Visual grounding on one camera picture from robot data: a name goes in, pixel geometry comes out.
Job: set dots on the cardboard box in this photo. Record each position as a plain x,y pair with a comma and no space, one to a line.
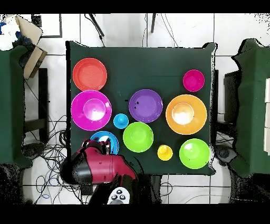
33,61

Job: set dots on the dark green table cloth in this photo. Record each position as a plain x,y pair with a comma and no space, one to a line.
137,69

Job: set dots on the black box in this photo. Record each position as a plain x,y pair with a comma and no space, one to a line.
232,95

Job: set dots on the small crimson bowl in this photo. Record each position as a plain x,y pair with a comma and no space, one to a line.
193,80

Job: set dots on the black stand base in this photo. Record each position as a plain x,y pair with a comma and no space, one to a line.
225,154
32,150

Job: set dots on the large orange bowl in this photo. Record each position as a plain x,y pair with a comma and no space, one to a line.
198,114

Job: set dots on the black tripod leg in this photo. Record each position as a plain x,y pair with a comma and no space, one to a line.
97,25
153,23

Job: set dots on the yellow cup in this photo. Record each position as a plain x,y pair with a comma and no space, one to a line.
165,152

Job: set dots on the black square floor frame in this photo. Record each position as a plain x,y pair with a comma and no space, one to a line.
60,25

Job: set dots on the orange-red shallow bowl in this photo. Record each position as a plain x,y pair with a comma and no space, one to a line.
89,74

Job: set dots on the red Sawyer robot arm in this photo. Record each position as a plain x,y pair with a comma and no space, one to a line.
105,167

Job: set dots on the green cloth side table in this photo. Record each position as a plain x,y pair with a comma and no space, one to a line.
10,105
251,105

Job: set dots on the large magenta bowl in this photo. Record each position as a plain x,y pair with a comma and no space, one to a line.
80,114

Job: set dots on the blue cup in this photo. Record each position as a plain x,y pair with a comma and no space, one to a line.
120,121

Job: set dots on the purple bowl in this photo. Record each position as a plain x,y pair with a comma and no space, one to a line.
145,105

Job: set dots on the white boxes stack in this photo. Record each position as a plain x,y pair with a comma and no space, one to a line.
267,116

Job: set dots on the black bench frame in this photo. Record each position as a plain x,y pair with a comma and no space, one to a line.
43,95

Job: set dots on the blue bowl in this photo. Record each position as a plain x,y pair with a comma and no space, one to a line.
115,141

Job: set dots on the green bowl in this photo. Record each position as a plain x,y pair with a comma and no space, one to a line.
138,137
194,153

